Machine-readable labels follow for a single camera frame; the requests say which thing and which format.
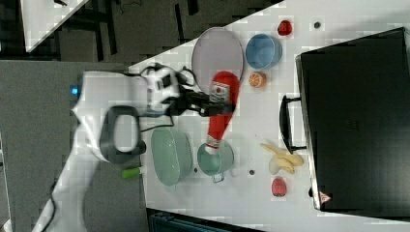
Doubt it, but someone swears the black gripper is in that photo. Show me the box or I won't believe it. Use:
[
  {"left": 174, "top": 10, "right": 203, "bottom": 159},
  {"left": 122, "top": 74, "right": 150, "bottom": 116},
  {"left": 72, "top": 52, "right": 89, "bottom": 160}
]
[{"left": 165, "top": 86, "right": 235, "bottom": 117}]

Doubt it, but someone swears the red plush ketchup bottle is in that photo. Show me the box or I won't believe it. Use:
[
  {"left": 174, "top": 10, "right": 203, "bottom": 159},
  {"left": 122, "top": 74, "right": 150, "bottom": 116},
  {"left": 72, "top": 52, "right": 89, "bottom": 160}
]
[{"left": 205, "top": 71, "right": 241, "bottom": 155}]

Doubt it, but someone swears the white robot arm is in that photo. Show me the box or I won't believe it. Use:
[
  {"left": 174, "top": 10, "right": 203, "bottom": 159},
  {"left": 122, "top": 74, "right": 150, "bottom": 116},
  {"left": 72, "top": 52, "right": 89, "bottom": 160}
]
[{"left": 32, "top": 67, "right": 235, "bottom": 232}]

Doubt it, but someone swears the grey round plate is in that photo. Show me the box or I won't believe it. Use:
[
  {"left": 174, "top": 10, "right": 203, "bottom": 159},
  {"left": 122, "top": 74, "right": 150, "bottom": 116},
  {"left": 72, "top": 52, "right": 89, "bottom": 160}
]
[{"left": 191, "top": 27, "right": 244, "bottom": 94}]

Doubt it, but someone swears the orange slice toy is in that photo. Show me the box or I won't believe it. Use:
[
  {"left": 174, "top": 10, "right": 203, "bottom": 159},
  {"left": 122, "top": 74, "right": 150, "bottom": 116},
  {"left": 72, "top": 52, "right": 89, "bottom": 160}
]
[{"left": 249, "top": 72, "right": 267, "bottom": 88}]

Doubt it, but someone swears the green metal mug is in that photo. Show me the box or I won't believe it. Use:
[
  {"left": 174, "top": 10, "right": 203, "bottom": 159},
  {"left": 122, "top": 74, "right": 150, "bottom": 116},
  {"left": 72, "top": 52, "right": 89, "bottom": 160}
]
[{"left": 197, "top": 140, "right": 234, "bottom": 184}]

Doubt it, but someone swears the blue cup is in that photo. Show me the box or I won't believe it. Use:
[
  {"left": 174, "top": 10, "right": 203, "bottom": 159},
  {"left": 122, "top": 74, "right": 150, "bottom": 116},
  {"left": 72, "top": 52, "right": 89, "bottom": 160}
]
[{"left": 246, "top": 34, "right": 282, "bottom": 70}]

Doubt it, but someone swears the peeled banana toy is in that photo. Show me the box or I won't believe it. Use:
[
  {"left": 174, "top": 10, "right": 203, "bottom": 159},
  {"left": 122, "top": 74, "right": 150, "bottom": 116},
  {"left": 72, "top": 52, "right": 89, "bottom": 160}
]
[{"left": 260, "top": 143, "right": 304, "bottom": 175}]

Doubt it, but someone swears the green plush toy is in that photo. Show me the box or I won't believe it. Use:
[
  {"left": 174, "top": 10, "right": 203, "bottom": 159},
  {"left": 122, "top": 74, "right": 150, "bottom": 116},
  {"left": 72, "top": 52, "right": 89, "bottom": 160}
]
[{"left": 121, "top": 167, "right": 143, "bottom": 179}]

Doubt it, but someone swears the red strawberry toy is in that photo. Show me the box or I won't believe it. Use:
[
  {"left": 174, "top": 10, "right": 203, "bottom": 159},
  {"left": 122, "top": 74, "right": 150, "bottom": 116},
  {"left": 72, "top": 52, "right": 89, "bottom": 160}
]
[{"left": 271, "top": 178, "right": 287, "bottom": 197}]

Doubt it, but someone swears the black toaster oven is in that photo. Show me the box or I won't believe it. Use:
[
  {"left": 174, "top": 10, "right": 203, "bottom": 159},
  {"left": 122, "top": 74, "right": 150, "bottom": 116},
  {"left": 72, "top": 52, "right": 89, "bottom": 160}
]
[{"left": 295, "top": 27, "right": 410, "bottom": 221}]

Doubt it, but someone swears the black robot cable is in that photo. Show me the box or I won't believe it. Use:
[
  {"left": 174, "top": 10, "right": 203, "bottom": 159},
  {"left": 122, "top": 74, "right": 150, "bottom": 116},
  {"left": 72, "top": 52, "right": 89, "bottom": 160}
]
[{"left": 122, "top": 62, "right": 197, "bottom": 133}]

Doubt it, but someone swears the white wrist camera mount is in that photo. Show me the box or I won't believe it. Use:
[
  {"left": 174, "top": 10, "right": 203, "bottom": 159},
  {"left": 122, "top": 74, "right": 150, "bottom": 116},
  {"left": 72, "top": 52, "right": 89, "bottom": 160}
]
[{"left": 141, "top": 63, "right": 180, "bottom": 110}]

